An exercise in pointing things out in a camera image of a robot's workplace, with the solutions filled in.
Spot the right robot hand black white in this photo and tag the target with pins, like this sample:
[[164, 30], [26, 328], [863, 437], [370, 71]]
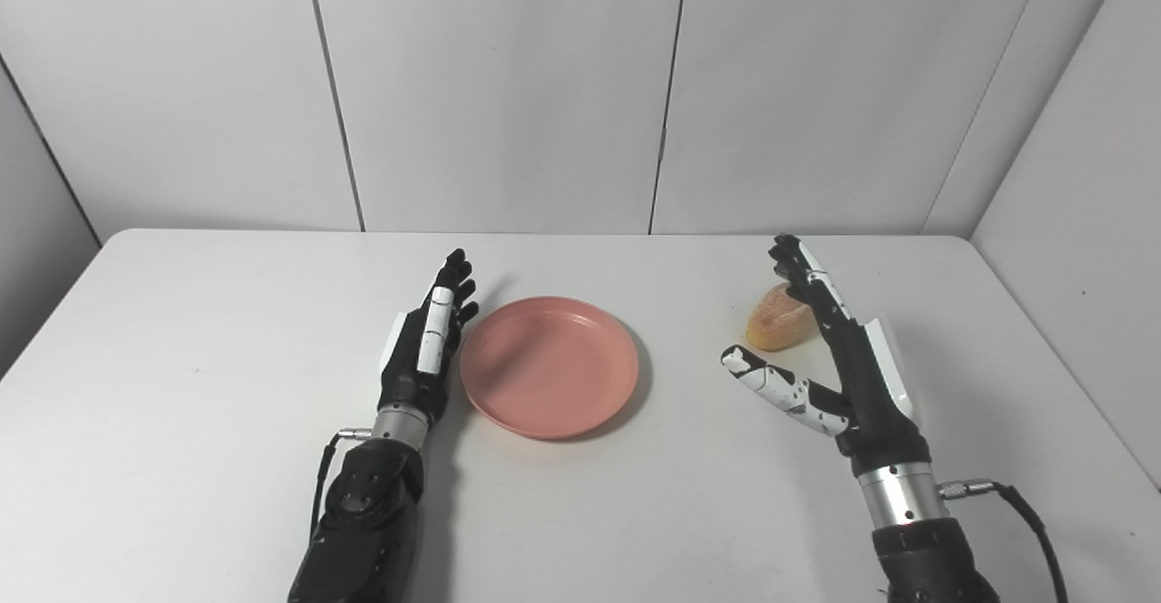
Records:
[[843, 358]]

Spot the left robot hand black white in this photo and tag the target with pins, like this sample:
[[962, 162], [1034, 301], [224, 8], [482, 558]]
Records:
[[426, 349]]

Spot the bread roll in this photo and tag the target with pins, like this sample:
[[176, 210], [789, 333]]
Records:
[[778, 320]]

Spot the pink round plate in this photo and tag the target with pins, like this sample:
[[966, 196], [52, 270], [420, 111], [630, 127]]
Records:
[[549, 367]]

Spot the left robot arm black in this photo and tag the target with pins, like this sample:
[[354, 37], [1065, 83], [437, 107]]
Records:
[[367, 512]]

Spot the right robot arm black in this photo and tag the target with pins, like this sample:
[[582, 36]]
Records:
[[921, 539]]

